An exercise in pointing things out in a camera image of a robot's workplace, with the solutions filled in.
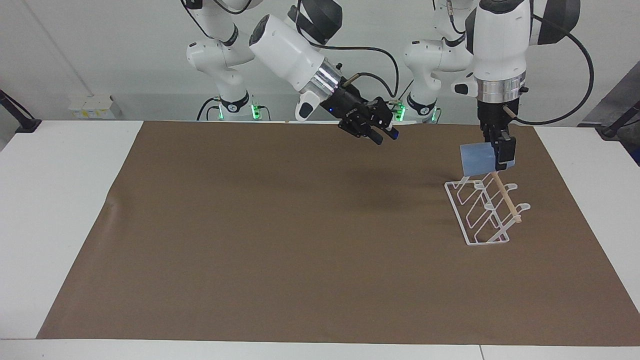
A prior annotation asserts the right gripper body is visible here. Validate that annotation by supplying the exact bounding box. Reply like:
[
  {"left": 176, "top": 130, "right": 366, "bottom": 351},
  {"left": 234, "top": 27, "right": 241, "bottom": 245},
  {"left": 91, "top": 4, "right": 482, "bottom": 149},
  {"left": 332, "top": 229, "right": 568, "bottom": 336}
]
[{"left": 327, "top": 79, "right": 372, "bottom": 130}]

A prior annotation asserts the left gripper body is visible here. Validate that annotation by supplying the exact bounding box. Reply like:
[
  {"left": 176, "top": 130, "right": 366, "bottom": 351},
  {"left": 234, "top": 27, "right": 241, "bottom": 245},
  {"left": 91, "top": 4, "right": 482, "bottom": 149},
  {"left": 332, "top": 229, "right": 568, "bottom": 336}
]
[{"left": 476, "top": 99, "right": 522, "bottom": 132}]

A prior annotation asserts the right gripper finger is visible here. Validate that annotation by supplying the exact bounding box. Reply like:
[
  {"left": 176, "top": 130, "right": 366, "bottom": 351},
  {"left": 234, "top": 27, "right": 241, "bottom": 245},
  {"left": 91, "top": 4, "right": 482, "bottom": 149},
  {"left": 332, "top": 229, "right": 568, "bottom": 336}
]
[
  {"left": 339, "top": 116, "right": 385, "bottom": 146},
  {"left": 364, "top": 96, "right": 401, "bottom": 141}
]

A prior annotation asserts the light blue plate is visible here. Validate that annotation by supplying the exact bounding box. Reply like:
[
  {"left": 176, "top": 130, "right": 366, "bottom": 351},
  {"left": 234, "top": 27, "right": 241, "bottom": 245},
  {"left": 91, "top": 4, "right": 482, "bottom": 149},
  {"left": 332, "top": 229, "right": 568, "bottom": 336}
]
[{"left": 459, "top": 142, "right": 516, "bottom": 177}]

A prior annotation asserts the wooden rod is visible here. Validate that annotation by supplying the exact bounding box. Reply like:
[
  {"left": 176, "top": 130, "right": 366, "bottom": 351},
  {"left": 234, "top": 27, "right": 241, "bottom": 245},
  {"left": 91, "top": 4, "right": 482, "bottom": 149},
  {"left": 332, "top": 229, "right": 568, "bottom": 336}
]
[{"left": 490, "top": 171, "right": 523, "bottom": 224}]

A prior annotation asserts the black stand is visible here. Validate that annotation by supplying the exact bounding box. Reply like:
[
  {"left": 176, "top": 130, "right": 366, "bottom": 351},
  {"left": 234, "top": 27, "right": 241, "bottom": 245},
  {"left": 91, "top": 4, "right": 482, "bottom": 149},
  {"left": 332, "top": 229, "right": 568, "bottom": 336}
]
[
  {"left": 598, "top": 99, "right": 640, "bottom": 140},
  {"left": 0, "top": 89, "right": 43, "bottom": 134}
]

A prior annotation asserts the white box with yellow labels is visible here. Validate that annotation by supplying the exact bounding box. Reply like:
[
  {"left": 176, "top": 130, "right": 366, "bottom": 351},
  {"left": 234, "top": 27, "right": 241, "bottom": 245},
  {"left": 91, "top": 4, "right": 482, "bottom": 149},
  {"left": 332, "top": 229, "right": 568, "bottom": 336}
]
[{"left": 67, "top": 94, "right": 124, "bottom": 120}]

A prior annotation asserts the black cable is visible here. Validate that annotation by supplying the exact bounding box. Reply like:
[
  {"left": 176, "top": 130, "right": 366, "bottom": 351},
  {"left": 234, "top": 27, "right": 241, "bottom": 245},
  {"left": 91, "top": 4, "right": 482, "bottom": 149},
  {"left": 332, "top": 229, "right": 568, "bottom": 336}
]
[
  {"left": 309, "top": 42, "right": 400, "bottom": 99},
  {"left": 503, "top": 14, "right": 595, "bottom": 126},
  {"left": 196, "top": 97, "right": 222, "bottom": 121}
]

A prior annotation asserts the white wire cup holder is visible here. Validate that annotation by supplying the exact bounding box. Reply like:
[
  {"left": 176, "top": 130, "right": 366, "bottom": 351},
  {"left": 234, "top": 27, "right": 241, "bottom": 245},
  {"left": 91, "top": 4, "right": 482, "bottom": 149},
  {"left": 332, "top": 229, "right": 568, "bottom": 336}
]
[{"left": 444, "top": 178, "right": 531, "bottom": 247}]

